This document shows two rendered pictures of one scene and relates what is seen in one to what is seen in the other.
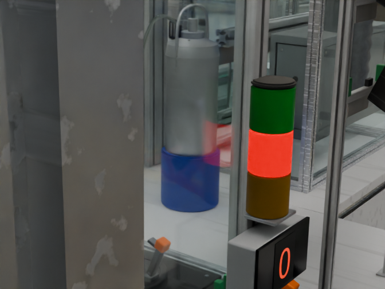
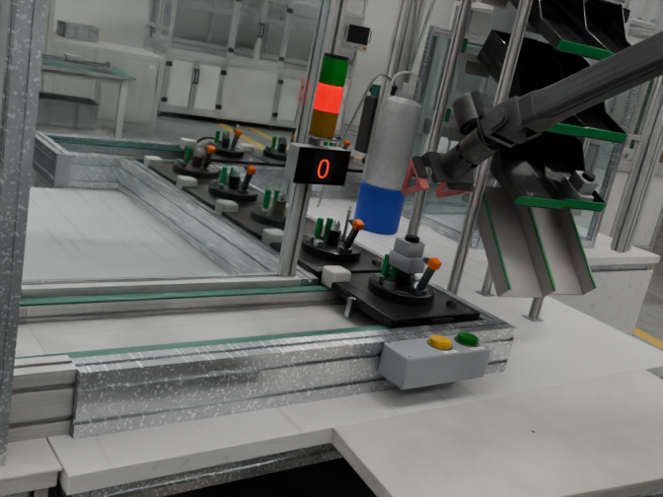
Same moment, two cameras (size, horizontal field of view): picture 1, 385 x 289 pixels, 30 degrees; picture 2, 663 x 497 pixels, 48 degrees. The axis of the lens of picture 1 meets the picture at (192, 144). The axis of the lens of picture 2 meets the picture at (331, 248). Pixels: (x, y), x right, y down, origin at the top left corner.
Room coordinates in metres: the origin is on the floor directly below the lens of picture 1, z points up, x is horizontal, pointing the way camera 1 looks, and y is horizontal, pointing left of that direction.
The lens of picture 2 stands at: (-0.61, -0.55, 1.45)
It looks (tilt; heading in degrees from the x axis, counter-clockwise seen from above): 15 degrees down; 16
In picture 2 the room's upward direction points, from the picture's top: 12 degrees clockwise
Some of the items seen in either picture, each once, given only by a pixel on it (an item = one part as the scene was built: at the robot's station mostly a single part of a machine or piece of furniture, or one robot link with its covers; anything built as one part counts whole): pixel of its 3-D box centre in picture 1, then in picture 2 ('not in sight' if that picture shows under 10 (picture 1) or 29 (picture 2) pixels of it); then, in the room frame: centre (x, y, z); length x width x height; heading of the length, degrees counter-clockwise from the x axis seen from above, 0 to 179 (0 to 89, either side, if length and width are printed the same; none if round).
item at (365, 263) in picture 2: not in sight; (333, 235); (1.01, -0.09, 1.01); 0.24 x 0.24 x 0.13; 54
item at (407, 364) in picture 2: not in sight; (435, 359); (0.67, -0.42, 0.93); 0.21 x 0.07 x 0.06; 144
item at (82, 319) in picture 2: not in sight; (266, 324); (0.63, -0.10, 0.91); 0.84 x 0.28 x 0.10; 144
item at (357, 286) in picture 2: not in sight; (399, 297); (0.86, -0.29, 0.96); 0.24 x 0.24 x 0.02; 54
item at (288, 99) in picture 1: (272, 106); (333, 71); (0.78, -0.09, 1.38); 0.05 x 0.05 x 0.05
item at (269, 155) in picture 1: (270, 149); (329, 98); (0.78, -0.09, 1.33); 0.05 x 0.05 x 0.05
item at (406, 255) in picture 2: not in sight; (405, 250); (0.87, -0.28, 1.06); 0.08 x 0.04 x 0.07; 54
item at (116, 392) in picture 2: not in sight; (330, 362); (0.55, -0.26, 0.91); 0.89 x 0.06 x 0.11; 144
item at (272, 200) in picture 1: (267, 191); (323, 123); (0.78, -0.09, 1.28); 0.05 x 0.05 x 0.05
